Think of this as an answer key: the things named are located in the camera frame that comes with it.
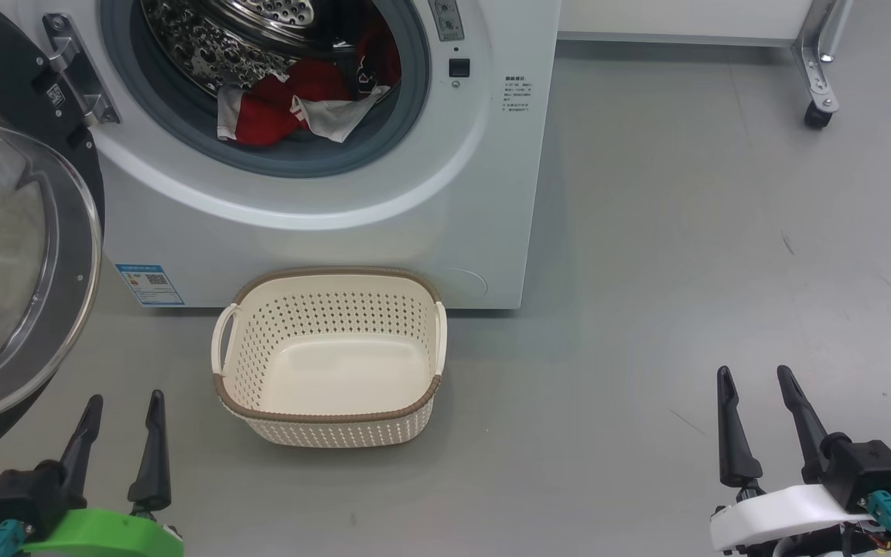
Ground cream perforated laundry basket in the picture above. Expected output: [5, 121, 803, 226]
[211, 267, 447, 449]

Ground metal cart leg with caster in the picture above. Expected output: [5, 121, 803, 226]
[791, 0, 852, 130]

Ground metal door hinge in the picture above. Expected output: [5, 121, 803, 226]
[42, 12, 120, 126]

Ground black text warning label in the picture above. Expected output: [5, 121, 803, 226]
[503, 74, 534, 115]

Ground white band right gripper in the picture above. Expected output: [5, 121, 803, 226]
[710, 365, 879, 557]

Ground white furniture panel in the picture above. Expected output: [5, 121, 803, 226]
[558, 0, 818, 47]

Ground black glass washing machine door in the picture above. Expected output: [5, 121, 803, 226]
[0, 0, 106, 477]

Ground white washing machine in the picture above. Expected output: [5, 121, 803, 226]
[0, 0, 562, 310]

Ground blue energy label sticker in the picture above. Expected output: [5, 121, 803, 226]
[114, 263, 185, 308]

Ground stainless steel drum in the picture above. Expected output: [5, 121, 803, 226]
[140, 0, 361, 97]

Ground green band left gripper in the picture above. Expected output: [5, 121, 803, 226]
[20, 389, 185, 557]

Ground red white lettered jersey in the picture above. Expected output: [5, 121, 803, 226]
[217, 15, 401, 148]

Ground plain red garment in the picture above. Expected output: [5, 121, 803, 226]
[235, 58, 355, 148]

